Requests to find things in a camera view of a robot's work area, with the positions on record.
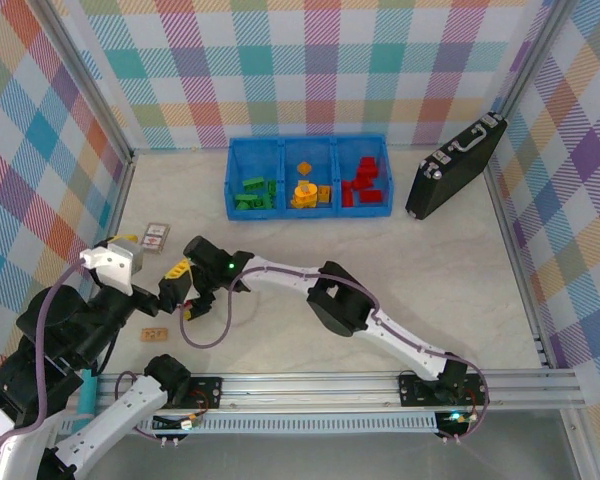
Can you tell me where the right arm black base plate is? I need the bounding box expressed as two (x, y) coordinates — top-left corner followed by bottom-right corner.
(397, 372), (491, 407)

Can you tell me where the teal foam tube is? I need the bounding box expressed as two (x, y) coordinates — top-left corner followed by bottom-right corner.
(77, 369), (99, 417)

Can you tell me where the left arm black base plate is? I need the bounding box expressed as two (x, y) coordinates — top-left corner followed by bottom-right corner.
(144, 375), (225, 412)

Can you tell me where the small card pack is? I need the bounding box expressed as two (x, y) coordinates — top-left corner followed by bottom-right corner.
(142, 222), (171, 255)

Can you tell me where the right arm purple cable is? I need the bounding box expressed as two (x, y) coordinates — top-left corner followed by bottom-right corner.
(178, 257), (490, 444)

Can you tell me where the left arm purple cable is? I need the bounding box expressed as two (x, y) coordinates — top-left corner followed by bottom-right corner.
(0, 259), (161, 454)

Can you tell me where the black briefcase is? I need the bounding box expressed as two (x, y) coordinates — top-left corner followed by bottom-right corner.
(404, 113), (509, 221)

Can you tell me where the aluminium mounting rail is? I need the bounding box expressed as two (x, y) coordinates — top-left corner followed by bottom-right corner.
(64, 368), (589, 415)

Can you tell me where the aluminium frame post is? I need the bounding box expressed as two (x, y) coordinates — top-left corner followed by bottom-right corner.
(494, 0), (581, 121)
(33, 0), (135, 161)

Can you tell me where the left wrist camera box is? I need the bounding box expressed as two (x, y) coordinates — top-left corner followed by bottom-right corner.
(78, 235), (146, 297)

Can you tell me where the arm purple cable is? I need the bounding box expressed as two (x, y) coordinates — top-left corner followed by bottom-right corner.
(0, 259), (161, 454)
(178, 257), (490, 444)

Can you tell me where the black cable connector bracket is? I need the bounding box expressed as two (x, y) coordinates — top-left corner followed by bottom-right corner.
(433, 410), (481, 445)
(139, 413), (204, 447)

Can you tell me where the slotted cable duct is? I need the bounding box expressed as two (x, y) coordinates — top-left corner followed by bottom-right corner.
(134, 417), (441, 435)

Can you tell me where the aluminium table edge rail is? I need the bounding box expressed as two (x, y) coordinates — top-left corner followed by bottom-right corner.
(99, 152), (136, 246)
(482, 149), (556, 371)

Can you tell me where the blue three-compartment bin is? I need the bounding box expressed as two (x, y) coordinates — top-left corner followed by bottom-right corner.
(226, 135), (394, 221)

